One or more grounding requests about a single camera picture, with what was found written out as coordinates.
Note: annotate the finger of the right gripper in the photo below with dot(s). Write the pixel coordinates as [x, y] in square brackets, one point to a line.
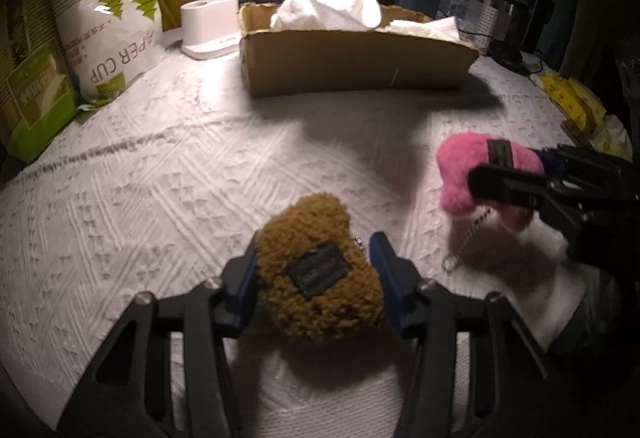
[563, 155]
[514, 187]

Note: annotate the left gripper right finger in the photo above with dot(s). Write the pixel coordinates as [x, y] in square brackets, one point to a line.
[507, 371]

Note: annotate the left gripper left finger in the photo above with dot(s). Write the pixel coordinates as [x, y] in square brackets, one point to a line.
[126, 392]

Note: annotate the pink plush toy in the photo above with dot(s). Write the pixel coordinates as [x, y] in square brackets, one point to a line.
[471, 166]

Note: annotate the brown plush toy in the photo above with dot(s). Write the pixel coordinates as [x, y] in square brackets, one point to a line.
[315, 281]

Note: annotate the white cloth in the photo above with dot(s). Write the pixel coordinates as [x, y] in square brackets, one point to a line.
[327, 15]

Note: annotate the yellow plastic bag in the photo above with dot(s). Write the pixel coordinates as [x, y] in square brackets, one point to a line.
[586, 120]

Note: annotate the black round puck device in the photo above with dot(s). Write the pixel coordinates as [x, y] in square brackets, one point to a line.
[509, 56]

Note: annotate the white perforated basket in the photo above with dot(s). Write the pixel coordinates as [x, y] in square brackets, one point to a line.
[484, 23]

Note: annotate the open cardboard box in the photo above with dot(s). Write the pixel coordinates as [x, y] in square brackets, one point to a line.
[296, 62]

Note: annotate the white embossed tablecloth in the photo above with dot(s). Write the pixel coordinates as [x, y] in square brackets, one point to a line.
[156, 192]

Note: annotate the green paper cup pack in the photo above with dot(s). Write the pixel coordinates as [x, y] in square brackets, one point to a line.
[38, 96]

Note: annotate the white desk lamp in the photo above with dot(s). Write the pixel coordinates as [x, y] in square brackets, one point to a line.
[210, 28]

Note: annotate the white paper cup pack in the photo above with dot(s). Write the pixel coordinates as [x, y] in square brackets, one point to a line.
[108, 44]

